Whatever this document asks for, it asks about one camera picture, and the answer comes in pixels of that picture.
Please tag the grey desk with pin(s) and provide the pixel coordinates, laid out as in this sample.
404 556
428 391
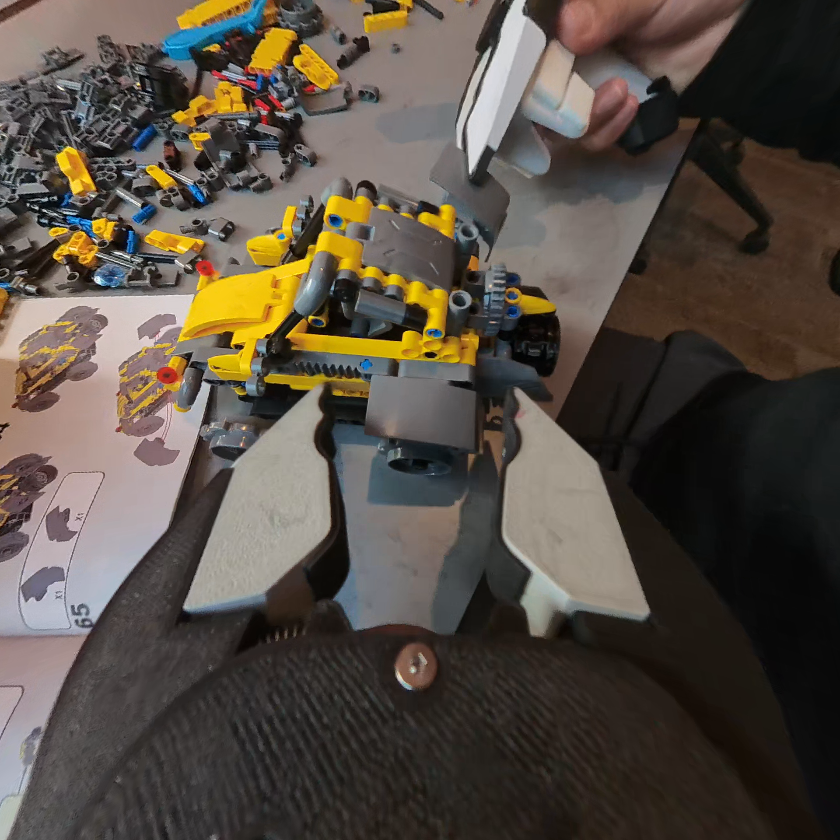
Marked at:
577 216

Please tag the building instruction booklet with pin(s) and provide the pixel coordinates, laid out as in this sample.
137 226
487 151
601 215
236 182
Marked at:
98 459

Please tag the black office chair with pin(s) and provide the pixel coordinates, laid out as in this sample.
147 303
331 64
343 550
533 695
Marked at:
728 170

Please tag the grey brick wheel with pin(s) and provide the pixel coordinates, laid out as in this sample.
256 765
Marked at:
302 12

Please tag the person's right hand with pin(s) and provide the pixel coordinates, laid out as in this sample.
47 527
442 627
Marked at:
656 33

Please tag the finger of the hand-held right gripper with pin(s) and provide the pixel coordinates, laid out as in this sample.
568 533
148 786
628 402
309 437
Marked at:
478 72
512 72

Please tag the yellow toy brick vehicle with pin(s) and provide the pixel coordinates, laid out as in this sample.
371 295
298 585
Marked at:
249 302

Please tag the pile of loose brick parts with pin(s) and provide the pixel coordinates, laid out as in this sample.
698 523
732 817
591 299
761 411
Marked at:
98 131

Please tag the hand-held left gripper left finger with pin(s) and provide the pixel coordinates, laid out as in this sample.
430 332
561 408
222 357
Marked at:
269 518

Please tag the blue brick beam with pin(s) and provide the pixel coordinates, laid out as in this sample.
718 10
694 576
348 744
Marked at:
190 40

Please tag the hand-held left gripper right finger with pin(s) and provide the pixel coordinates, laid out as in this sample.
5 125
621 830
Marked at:
564 525

